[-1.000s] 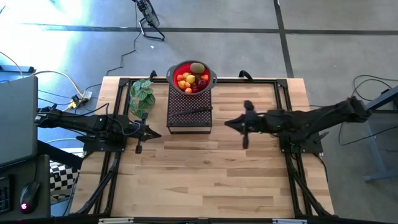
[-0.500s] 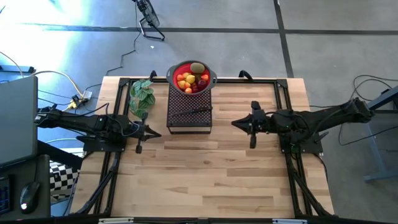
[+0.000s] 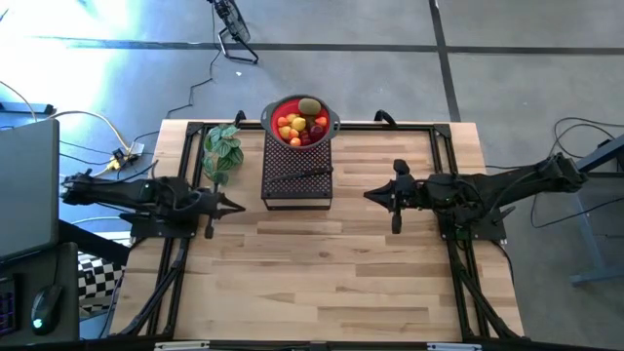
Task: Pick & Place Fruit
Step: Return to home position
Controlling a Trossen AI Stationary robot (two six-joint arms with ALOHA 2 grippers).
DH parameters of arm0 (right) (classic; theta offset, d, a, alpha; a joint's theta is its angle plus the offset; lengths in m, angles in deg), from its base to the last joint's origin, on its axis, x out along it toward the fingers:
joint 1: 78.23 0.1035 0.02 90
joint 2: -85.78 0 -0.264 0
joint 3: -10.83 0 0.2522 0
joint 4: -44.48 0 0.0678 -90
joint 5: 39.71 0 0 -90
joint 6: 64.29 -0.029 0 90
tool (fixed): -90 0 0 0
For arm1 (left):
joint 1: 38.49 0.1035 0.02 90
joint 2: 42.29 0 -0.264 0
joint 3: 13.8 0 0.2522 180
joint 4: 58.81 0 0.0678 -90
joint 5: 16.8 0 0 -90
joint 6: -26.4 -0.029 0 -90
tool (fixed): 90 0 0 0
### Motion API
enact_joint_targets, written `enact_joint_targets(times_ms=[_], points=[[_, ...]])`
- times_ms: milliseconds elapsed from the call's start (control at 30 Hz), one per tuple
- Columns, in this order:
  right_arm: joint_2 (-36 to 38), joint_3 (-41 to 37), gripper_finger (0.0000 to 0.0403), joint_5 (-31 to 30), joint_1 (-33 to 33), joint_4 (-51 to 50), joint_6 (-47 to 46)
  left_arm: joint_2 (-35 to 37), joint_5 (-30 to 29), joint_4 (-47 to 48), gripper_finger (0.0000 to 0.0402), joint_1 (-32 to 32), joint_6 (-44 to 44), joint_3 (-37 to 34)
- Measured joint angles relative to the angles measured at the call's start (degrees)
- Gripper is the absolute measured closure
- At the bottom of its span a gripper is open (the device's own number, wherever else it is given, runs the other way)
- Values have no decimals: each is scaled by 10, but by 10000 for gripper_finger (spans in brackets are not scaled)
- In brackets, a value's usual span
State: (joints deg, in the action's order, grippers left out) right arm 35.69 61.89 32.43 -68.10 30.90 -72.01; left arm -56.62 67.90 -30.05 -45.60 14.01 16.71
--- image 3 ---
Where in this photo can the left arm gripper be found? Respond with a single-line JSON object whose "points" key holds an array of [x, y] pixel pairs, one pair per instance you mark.
{"points": [[202, 205]]}

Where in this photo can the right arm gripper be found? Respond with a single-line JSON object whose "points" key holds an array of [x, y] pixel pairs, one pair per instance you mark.
{"points": [[424, 192]]}

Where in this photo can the red collapsible colander grey rim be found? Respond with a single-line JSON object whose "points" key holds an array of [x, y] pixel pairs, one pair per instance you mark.
{"points": [[336, 124]]}

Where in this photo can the red plastic strawberry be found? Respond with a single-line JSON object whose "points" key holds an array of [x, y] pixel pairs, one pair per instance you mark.
{"points": [[305, 139]]}

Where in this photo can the yellow-green plastic mango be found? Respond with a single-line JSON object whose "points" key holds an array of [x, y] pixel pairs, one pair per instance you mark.
{"points": [[309, 106]]}

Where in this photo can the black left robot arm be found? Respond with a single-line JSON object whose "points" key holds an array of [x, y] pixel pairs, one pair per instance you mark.
{"points": [[112, 192]]}

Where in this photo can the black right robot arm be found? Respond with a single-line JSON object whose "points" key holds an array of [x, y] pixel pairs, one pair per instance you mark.
{"points": [[517, 180]]}

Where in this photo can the green leafy potted plant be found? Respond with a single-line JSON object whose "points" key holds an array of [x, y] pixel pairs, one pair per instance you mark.
{"points": [[223, 148]]}

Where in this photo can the black perforated metal shelf rack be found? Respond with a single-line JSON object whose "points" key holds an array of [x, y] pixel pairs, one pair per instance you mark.
{"points": [[292, 168]]}

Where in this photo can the grey power strip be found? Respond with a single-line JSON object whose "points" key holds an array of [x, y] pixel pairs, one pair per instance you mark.
{"points": [[135, 148]]}

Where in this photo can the black white checkered board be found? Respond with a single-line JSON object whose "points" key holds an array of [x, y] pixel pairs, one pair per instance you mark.
{"points": [[100, 280]]}

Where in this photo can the black floor fan stand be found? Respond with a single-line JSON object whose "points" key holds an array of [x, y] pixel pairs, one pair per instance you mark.
{"points": [[236, 24]]}

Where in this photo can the blue-grey metal stand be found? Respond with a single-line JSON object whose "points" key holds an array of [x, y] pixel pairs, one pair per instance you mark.
{"points": [[585, 229]]}

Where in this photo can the black desk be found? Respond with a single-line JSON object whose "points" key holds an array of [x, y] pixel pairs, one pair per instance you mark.
{"points": [[39, 263]]}

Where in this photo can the black computer mouse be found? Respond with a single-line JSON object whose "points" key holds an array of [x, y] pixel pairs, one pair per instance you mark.
{"points": [[46, 309]]}

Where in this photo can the black computer keyboard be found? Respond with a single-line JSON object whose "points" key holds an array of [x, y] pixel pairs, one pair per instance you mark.
{"points": [[7, 307]]}

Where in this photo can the black aluminium rig frame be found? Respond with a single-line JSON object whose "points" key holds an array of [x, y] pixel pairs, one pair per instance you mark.
{"points": [[441, 130]]}

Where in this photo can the white frame bracket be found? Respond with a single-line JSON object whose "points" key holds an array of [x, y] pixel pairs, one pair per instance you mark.
{"points": [[180, 346], [453, 347]]}

